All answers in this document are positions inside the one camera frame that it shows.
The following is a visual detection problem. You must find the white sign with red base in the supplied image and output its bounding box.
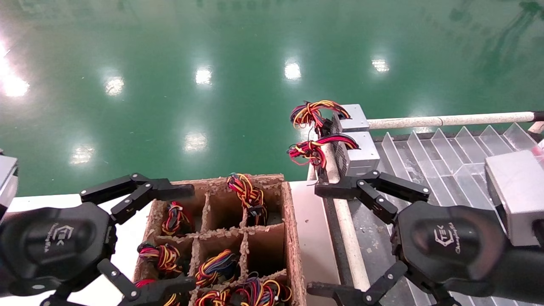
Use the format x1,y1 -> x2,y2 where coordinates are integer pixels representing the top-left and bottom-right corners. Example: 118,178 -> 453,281
531,138 -> 544,164

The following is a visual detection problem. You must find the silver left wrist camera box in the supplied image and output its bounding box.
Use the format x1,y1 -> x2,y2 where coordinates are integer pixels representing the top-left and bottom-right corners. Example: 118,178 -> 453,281
0,149 -> 20,221

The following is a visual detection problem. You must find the brown cardboard divider box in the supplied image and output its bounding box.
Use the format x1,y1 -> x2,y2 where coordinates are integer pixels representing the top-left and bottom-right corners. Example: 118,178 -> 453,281
133,173 -> 307,306

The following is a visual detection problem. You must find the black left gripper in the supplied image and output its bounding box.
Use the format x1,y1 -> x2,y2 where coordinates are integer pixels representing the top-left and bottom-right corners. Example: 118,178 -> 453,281
0,201 -> 197,306

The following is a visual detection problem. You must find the wire bundle bottom left corner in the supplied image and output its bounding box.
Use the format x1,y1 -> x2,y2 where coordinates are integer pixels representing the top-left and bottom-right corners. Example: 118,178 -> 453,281
195,289 -> 232,306

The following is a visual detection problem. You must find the clear acrylic divider tray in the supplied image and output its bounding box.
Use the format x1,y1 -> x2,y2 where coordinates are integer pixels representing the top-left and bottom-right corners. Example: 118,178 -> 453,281
374,123 -> 544,306

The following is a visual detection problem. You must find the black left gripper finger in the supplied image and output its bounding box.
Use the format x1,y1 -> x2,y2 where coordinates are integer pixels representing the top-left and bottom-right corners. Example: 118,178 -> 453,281
80,173 -> 196,225

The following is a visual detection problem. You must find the wire bundle top middle cell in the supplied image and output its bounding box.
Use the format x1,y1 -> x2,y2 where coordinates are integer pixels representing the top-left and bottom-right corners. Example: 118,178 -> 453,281
137,242 -> 183,275

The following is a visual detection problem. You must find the wire bundle top right cell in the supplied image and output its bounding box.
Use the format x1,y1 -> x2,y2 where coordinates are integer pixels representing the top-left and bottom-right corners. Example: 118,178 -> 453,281
161,202 -> 194,236

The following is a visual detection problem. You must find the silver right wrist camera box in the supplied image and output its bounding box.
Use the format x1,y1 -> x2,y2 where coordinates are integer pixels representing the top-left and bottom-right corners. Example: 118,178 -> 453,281
484,150 -> 544,247

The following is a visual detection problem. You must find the silver power supply with cables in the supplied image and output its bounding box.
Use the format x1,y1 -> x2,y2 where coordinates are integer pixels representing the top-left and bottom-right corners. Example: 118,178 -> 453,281
290,100 -> 371,133
227,173 -> 269,227
287,132 -> 381,177
229,272 -> 293,306

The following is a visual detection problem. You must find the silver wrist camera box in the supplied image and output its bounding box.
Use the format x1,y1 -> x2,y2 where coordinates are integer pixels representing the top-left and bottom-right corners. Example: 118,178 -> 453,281
0,149 -> 20,221
484,150 -> 544,247

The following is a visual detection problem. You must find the cable bundle in box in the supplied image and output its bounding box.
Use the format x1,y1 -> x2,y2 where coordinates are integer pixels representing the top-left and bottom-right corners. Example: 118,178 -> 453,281
195,249 -> 238,287

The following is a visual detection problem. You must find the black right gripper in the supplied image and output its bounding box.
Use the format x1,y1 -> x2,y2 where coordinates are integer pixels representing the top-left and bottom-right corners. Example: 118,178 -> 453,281
306,170 -> 510,306

